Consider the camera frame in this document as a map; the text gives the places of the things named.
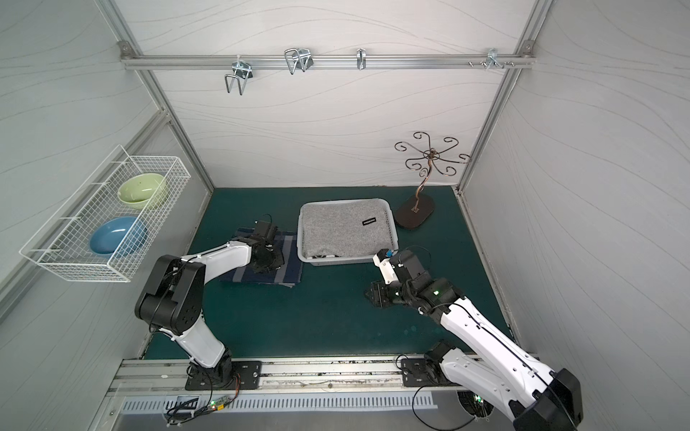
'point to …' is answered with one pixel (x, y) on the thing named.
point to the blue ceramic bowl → (119, 235)
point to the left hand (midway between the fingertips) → (280, 263)
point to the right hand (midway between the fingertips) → (371, 290)
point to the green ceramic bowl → (139, 190)
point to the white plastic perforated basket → (345, 231)
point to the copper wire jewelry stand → (415, 215)
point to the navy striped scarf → (287, 276)
